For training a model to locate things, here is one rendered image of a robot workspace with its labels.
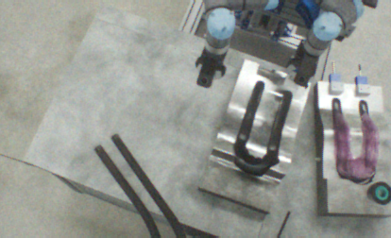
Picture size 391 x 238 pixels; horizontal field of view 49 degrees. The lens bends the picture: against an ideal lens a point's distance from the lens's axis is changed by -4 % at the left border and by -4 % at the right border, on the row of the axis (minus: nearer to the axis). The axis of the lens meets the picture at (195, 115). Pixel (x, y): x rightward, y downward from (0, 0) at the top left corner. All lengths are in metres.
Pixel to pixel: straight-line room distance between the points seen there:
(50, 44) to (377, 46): 2.03
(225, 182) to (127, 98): 0.48
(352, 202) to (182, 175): 0.60
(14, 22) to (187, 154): 1.64
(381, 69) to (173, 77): 1.59
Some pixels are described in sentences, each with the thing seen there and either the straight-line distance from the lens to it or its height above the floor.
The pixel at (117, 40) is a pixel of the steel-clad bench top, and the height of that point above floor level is 0.80.
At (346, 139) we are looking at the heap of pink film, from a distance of 1.61.
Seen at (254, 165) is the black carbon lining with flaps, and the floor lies 0.87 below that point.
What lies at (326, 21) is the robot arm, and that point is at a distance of 1.32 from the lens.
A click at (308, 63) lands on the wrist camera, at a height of 1.10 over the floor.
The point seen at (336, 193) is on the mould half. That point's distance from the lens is 1.56.
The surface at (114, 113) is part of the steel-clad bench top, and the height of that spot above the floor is 0.80.
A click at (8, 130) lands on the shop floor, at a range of 2.60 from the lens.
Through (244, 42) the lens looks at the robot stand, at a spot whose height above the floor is 0.21.
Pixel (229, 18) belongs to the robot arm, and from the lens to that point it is 1.23.
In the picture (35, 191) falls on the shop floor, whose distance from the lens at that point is 2.48.
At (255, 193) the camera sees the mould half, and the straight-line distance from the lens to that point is 1.53.
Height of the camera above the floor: 2.35
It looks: 71 degrees down
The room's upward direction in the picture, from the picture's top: 11 degrees clockwise
